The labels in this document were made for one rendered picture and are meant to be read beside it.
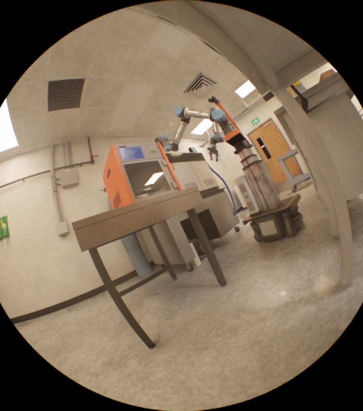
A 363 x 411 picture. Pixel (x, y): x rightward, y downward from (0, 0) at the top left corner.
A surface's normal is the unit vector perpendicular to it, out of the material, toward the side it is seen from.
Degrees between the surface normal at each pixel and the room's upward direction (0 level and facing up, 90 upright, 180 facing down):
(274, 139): 90
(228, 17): 180
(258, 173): 90
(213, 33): 180
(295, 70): 90
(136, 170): 90
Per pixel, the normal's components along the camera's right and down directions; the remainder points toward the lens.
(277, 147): -0.72, 0.26
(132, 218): 0.56, -0.33
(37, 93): 0.41, 0.91
